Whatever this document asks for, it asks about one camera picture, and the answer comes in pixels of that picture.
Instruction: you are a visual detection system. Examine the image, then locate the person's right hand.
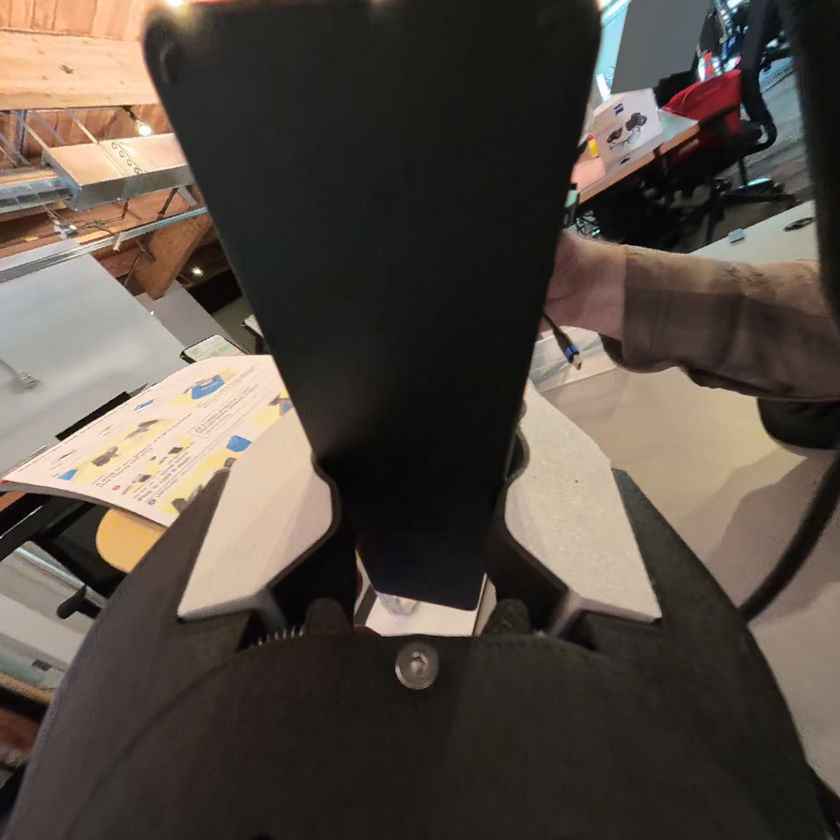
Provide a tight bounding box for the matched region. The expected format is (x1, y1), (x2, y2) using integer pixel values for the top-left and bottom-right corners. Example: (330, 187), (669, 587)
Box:
(543, 231), (630, 343)

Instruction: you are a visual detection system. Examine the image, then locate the person's right forearm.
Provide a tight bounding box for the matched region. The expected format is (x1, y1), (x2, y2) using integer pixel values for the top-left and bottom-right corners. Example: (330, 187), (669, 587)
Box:
(598, 244), (840, 403)

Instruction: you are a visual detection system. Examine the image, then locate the red jacket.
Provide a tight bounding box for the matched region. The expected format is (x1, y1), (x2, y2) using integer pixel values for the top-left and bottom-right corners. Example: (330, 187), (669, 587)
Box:
(661, 67), (744, 135)

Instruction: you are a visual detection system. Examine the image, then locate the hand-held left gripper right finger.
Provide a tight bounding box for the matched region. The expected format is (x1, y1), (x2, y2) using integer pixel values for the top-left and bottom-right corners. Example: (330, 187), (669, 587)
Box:
(487, 387), (662, 632)

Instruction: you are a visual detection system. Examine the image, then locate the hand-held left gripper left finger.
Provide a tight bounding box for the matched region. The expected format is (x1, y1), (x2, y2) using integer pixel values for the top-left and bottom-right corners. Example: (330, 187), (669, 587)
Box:
(177, 411), (360, 632)

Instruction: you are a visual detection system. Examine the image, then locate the white cardboard box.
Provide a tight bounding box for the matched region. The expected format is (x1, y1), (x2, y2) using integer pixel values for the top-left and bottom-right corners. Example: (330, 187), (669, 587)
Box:
(592, 87), (665, 174)

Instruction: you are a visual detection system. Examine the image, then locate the whiteboard with green writing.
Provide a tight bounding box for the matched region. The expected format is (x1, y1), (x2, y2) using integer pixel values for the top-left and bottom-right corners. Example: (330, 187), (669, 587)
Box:
(182, 333), (249, 364)

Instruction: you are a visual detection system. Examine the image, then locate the rectangular metal duct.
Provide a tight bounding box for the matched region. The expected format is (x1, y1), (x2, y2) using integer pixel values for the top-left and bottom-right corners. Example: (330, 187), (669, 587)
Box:
(41, 133), (199, 212)

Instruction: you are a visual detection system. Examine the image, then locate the black usb hub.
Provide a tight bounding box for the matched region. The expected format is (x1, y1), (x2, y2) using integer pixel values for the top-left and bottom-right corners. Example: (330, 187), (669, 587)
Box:
(143, 0), (603, 613)

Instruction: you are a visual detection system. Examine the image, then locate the black office chair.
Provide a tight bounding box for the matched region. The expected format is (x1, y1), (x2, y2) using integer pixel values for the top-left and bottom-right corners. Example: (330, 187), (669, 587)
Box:
(646, 0), (796, 227)

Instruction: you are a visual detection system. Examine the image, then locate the black usb cable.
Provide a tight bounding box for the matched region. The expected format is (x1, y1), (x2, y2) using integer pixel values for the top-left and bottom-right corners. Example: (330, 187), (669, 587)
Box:
(540, 312), (585, 371)

